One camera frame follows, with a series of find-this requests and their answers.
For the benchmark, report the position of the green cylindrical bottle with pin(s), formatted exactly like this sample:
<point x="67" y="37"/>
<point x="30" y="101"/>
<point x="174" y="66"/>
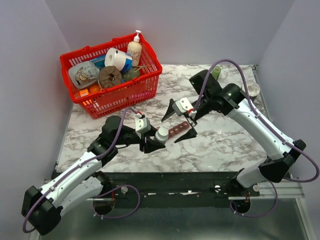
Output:
<point x="216" y="71"/>

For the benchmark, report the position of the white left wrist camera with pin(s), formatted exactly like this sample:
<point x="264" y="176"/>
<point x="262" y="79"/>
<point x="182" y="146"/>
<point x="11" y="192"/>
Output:
<point x="142" y="124"/>

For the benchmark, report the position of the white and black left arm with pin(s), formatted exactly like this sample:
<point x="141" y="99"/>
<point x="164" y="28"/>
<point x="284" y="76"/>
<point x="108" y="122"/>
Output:
<point x="44" y="207"/>

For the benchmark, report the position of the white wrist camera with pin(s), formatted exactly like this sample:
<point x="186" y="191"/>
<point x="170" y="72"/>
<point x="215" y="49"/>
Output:
<point x="142" y="124"/>
<point x="183" y="106"/>

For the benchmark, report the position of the small orange box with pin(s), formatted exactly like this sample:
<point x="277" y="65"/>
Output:
<point x="83" y="92"/>

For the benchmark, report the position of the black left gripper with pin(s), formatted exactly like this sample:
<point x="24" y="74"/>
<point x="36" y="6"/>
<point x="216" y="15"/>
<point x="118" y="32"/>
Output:
<point x="150" y="145"/>

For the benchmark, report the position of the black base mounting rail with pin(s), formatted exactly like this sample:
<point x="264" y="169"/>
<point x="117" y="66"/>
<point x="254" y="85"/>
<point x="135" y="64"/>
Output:
<point x="169" y="190"/>

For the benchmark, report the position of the red plastic shopping basket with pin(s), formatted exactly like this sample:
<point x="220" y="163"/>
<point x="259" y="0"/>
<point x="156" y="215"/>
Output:
<point x="113" y="99"/>

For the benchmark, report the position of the white pump lotion bottle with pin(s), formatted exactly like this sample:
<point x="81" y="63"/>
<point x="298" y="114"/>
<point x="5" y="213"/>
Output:
<point x="134" y="48"/>

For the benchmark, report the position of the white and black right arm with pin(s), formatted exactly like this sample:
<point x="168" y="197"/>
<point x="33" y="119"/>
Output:
<point x="282" y="151"/>

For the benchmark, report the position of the blue package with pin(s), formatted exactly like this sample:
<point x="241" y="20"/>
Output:
<point x="99" y="62"/>

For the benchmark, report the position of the white pill bottle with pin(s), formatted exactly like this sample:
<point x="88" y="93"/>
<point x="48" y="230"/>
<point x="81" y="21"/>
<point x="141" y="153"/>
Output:
<point x="161" y="135"/>

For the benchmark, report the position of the camouflage tape roll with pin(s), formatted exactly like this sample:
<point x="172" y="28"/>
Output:
<point x="253" y="89"/>

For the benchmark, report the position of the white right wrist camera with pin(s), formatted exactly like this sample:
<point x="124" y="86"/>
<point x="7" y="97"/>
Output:
<point x="183" y="106"/>

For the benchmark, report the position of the green leafy vegetable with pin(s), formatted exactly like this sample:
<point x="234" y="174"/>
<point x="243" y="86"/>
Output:
<point x="133" y="73"/>

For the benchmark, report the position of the aluminium extrusion rail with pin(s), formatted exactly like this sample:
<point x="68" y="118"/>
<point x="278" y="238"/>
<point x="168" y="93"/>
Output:
<point x="264" y="190"/>

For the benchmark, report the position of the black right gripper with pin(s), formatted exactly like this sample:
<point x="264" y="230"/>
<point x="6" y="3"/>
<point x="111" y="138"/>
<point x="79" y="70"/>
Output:
<point x="170" y="110"/>

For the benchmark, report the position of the white toilet paper roll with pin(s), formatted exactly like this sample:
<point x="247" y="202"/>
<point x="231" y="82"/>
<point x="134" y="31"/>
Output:
<point x="121" y="60"/>

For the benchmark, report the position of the orange fruit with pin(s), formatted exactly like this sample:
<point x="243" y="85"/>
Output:
<point x="94" y="88"/>

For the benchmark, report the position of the white printed snack bag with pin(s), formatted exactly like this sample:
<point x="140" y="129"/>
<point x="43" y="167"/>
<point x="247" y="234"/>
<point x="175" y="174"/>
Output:
<point x="84" y="74"/>

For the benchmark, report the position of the red weekly pill organizer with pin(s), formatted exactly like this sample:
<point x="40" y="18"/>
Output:
<point x="178" y="129"/>

